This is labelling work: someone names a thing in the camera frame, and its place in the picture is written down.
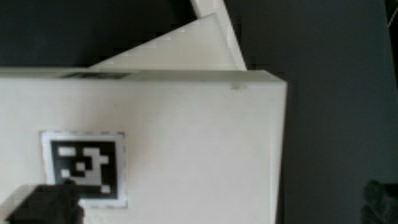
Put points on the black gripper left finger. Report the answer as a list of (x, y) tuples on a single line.
[(49, 206)]

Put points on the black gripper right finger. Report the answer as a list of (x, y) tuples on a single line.
[(378, 211)]

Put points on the white cabinet body box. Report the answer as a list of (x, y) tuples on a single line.
[(195, 48)]

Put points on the white cabinet top block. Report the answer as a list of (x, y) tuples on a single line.
[(161, 137)]

